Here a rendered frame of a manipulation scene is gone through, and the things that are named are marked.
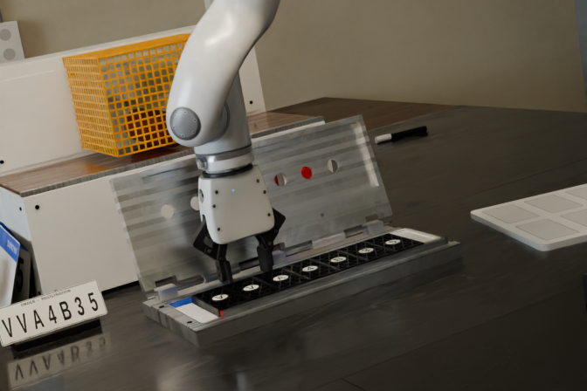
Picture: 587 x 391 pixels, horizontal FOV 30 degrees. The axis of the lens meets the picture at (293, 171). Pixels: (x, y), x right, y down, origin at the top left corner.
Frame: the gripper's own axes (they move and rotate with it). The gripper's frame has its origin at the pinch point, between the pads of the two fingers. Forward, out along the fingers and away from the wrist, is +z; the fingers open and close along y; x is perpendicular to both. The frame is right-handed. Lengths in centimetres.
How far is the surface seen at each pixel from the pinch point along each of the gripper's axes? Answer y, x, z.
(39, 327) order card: -29.7, 9.3, 2.1
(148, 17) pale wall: 58, 175, -32
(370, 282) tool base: 12.9, -13.9, 3.3
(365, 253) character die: 16.4, -7.6, 1.1
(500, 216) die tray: 44.3, -4.4, 3.3
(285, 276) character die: 3.2, -6.4, 1.0
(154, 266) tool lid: -12.2, 5.0, -2.9
